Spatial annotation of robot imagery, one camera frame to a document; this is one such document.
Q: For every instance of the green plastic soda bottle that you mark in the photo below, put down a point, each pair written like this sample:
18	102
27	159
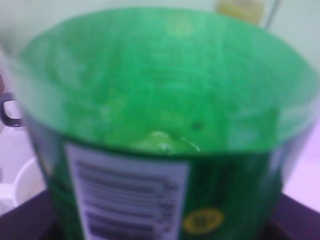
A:
157	123

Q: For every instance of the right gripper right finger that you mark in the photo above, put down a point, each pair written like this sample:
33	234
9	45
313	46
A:
292	220

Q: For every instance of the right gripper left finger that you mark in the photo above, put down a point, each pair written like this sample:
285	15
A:
33	220

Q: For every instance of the rear black ceramic mug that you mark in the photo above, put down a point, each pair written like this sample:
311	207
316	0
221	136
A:
6	114

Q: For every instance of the white ceramic mug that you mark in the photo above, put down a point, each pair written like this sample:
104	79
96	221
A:
28	183

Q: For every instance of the yellow paper cup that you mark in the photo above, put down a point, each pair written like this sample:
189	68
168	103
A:
251	11

